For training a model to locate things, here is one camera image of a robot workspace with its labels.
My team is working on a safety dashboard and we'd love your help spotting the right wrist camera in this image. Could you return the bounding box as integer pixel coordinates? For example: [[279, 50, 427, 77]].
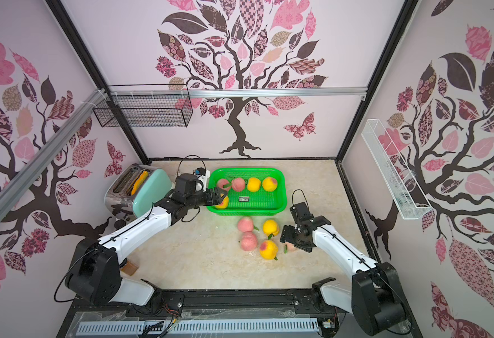
[[290, 202, 314, 225]]

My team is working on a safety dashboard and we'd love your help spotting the small brown spice jar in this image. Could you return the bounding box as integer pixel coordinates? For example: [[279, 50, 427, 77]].
[[120, 259, 139, 276]]

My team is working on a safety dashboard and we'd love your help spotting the left aluminium rail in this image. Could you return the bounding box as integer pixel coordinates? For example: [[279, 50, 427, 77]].
[[0, 89, 105, 223]]

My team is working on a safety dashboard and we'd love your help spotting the pink peach front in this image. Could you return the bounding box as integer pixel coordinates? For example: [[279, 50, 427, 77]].
[[217, 178, 231, 192]]

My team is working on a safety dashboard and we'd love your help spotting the back aluminium rail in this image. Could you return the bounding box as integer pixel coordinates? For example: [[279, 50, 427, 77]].
[[111, 87, 367, 98]]

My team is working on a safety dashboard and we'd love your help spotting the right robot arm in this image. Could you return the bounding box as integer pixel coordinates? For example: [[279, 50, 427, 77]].
[[280, 216, 413, 337]]

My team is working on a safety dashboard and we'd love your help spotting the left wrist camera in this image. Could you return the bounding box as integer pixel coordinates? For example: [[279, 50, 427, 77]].
[[175, 168, 210, 195]]

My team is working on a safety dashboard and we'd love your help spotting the mint and steel toaster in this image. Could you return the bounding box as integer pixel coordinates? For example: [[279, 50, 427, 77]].
[[104, 164, 174, 222]]

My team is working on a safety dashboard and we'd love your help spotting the white wire wall shelf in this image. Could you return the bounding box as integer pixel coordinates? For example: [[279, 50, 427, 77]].
[[361, 119, 432, 221]]

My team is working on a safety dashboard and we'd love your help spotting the green plastic basket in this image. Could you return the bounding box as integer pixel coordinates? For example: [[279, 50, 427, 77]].
[[207, 168, 288, 216]]

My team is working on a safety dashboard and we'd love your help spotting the yellow red peach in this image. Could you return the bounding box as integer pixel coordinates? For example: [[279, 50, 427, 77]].
[[215, 197, 229, 210], [260, 239, 279, 261], [262, 177, 278, 192]]

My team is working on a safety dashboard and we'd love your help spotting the pink peach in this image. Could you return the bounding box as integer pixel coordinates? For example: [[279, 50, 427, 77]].
[[237, 217, 256, 232], [240, 232, 258, 252], [231, 177, 247, 192], [217, 178, 231, 192], [284, 242, 297, 254]]

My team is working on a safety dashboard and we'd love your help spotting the aluminium rail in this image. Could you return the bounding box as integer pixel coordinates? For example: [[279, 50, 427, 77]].
[[111, 87, 367, 98], [0, 89, 105, 223]]

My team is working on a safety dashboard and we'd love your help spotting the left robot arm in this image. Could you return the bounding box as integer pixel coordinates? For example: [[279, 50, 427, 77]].
[[64, 187, 228, 306]]

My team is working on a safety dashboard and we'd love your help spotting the black wire wall basket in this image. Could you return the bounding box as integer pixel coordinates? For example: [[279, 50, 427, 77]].
[[93, 83, 194, 128]]

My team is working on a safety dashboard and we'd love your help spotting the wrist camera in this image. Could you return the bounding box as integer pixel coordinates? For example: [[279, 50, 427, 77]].
[[290, 202, 314, 225], [175, 168, 210, 195]]

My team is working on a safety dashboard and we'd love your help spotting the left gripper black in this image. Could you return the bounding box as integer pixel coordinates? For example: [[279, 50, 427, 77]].
[[185, 186, 227, 210]]

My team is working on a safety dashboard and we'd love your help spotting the white slotted cable duct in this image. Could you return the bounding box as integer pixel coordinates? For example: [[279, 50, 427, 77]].
[[70, 318, 319, 337]]

